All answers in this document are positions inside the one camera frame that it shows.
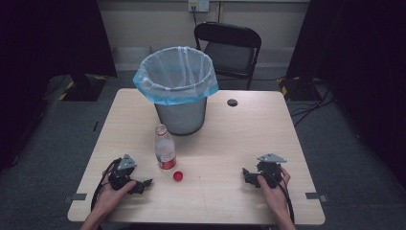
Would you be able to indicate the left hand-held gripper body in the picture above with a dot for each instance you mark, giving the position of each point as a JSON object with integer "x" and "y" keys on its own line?
{"x": 123, "y": 175}

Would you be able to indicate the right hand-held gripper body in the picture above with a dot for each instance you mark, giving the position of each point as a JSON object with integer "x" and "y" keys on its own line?
{"x": 270, "y": 169}

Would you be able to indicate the red bottle cap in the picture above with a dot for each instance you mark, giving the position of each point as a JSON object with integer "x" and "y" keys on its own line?
{"x": 178, "y": 176}

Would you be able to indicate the clear plastic bottle red label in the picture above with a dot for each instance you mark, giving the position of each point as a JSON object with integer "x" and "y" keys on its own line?
{"x": 165, "y": 150}

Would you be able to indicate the grey mesh trash bin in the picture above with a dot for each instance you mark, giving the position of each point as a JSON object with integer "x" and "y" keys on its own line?
{"x": 181, "y": 116}

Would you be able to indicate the translucent blue bin bag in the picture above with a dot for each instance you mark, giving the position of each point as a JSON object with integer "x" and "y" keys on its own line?
{"x": 175, "y": 75}

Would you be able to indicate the person's right hand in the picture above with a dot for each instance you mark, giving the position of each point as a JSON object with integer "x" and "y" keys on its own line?
{"x": 274, "y": 196}

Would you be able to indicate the person's left hand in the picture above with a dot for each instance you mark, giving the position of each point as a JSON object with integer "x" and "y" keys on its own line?
{"x": 110, "y": 198}

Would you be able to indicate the grey tape strip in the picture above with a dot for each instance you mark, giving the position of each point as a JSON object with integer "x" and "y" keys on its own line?
{"x": 76, "y": 197}
{"x": 314, "y": 196}

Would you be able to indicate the black stand base striped tape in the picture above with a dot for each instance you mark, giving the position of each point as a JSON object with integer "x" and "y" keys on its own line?
{"x": 298, "y": 89}
{"x": 83, "y": 89}

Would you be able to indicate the black folding chair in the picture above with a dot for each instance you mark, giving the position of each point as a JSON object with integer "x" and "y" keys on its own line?
{"x": 231, "y": 54}

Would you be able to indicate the black curtain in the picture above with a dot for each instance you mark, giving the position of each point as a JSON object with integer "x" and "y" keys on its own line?
{"x": 360, "y": 64}
{"x": 48, "y": 64}

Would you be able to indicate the white wall socket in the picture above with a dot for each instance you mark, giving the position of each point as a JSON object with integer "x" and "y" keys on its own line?
{"x": 198, "y": 5}

